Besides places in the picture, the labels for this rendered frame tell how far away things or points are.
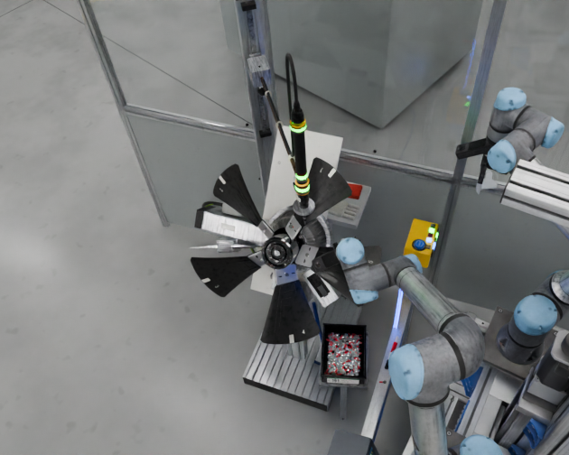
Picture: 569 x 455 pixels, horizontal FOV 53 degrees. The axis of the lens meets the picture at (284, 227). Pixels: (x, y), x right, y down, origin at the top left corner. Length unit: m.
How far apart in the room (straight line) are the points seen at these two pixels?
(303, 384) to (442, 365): 1.72
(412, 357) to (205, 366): 2.00
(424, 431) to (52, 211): 3.19
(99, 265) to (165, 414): 1.09
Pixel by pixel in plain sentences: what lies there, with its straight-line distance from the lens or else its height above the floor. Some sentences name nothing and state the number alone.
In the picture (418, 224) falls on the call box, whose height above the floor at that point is 1.07.
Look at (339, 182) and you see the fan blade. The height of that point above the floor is 1.42.
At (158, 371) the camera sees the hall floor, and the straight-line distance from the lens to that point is 3.27.
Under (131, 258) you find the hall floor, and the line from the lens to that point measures 3.72.
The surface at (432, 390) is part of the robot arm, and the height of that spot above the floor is 1.60.
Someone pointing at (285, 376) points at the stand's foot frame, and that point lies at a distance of 3.07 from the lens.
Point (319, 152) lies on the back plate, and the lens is 2.22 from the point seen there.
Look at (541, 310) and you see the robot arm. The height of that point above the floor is 1.27.
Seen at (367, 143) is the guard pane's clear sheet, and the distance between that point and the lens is 2.59.
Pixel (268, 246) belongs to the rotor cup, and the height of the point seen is 1.23.
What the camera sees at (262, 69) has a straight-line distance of 2.18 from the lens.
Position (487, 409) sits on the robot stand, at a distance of 2.12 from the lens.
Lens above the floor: 2.87
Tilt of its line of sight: 52 degrees down
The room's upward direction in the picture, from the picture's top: 7 degrees counter-clockwise
